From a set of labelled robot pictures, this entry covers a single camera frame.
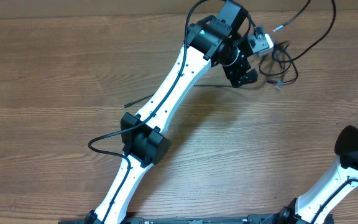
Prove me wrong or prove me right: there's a black USB cable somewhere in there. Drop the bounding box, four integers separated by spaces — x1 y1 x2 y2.
258 0 337 91
122 0 312 109

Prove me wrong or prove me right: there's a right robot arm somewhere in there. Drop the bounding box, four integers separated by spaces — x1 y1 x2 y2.
272 125 358 224

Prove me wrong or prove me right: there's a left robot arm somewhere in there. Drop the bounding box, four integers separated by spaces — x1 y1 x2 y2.
85 1 257 223

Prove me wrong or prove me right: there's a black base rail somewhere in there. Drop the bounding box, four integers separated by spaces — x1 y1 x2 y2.
57 213 335 224

